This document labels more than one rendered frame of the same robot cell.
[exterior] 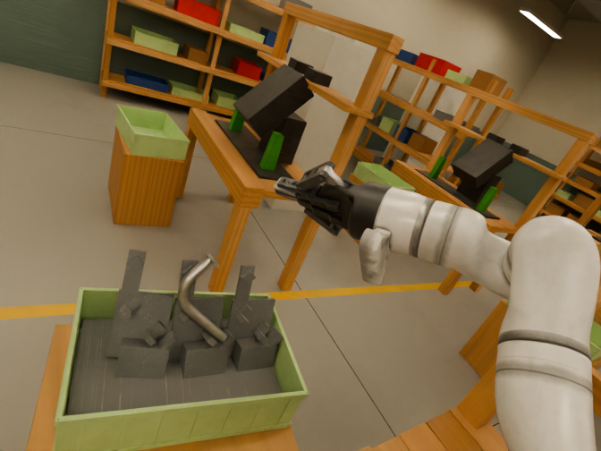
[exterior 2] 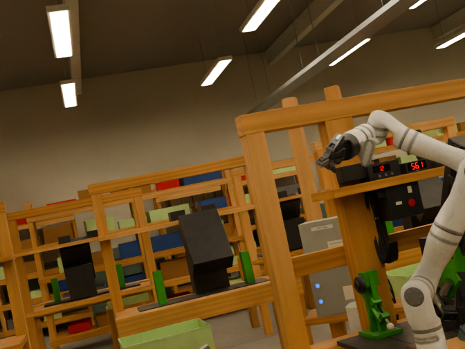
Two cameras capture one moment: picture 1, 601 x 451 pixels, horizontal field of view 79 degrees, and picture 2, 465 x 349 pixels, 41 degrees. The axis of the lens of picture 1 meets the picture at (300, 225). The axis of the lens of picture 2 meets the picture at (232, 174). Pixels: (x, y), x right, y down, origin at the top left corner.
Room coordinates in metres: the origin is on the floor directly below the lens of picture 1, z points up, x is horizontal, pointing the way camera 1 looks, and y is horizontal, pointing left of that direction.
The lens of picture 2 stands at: (-0.02, 1.72, 1.55)
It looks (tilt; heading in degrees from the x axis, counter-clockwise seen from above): 3 degrees up; 295
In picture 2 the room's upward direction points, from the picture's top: 12 degrees counter-clockwise
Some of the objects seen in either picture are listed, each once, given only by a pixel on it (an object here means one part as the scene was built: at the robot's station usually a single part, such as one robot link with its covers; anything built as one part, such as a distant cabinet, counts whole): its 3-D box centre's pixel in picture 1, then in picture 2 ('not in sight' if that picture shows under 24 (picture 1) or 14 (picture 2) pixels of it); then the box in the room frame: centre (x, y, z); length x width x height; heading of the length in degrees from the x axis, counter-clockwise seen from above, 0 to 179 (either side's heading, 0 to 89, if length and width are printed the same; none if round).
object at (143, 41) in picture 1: (213, 45); not in sight; (6.20, 2.41, 1.14); 3.01 x 0.54 x 2.28; 129
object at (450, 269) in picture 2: not in sight; (453, 255); (0.31, -0.99, 1.17); 0.13 x 0.12 x 0.20; 41
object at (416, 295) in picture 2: not in sight; (421, 305); (0.35, -0.26, 1.14); 0.09 x 0.09 x 0.17; 84
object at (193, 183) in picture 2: not in sight; (142, 255); (5.29, -6.14, 1.12); 3.01 x 0.54 x 2.24; 39
